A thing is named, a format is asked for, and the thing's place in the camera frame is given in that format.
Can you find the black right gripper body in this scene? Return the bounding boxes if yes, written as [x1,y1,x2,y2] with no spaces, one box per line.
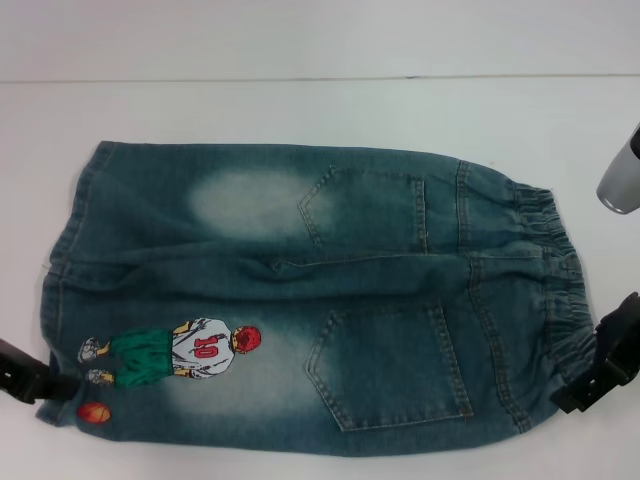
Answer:
[593,291,640,389]

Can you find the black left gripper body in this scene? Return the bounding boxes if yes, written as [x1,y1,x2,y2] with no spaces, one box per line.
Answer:
[0,337,32,401]

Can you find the blue denim shorts with print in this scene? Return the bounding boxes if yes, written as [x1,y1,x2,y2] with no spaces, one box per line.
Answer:
[33,139,601,459]

